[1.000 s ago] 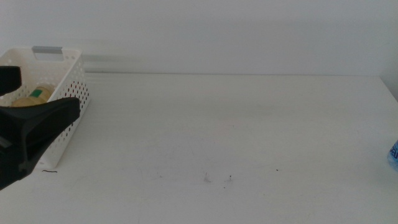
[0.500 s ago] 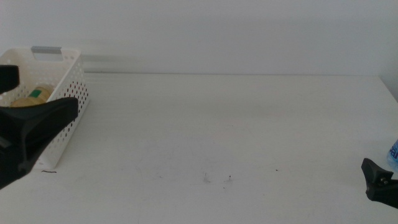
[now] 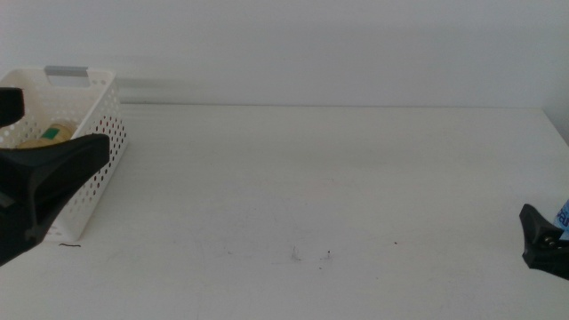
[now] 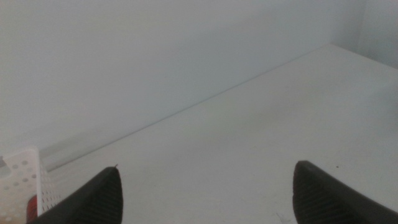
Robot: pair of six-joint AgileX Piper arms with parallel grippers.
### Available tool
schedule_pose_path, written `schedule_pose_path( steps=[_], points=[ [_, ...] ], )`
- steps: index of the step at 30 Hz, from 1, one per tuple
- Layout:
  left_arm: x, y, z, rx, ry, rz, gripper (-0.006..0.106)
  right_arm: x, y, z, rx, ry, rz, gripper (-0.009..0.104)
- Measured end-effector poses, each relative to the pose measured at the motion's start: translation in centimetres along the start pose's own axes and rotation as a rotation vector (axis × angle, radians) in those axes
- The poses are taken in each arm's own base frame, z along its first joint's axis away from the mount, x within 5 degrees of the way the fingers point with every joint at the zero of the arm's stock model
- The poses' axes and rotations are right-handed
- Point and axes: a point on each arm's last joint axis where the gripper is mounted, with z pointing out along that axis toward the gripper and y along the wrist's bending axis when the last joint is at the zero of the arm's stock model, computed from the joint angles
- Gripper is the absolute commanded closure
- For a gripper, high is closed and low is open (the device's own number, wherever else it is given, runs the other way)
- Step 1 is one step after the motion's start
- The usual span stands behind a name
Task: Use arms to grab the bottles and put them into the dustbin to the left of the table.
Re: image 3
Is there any yellow tea bottle green label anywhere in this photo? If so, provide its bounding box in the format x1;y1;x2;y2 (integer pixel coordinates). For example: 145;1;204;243
16;122;79;150

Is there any clear water bottle blue cap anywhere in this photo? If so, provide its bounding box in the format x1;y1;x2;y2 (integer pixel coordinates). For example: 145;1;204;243
554;198;569;242

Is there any white perforated plastic basket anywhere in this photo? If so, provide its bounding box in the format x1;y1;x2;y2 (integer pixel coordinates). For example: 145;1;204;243
0;66;129;244

